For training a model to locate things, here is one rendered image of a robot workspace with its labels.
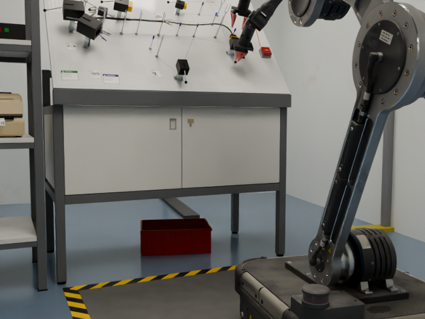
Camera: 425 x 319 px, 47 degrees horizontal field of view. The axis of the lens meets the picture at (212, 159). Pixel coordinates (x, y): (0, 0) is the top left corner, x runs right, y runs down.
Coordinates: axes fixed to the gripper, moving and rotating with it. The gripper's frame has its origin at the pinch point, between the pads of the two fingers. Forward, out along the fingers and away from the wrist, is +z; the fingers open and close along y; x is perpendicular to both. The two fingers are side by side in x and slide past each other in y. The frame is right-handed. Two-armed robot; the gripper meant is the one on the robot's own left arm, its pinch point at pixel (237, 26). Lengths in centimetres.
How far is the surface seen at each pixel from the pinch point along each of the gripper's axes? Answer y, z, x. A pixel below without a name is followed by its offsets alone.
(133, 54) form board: 51, 19, 14
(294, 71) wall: -118, 70, -165
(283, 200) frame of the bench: -37, 74, 45
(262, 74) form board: -16.9, 18.6, 11.4
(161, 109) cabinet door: 36, 37, 34
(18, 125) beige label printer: 97, 47, 49
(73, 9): 81, 4, 15
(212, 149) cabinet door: 7, 52, 38
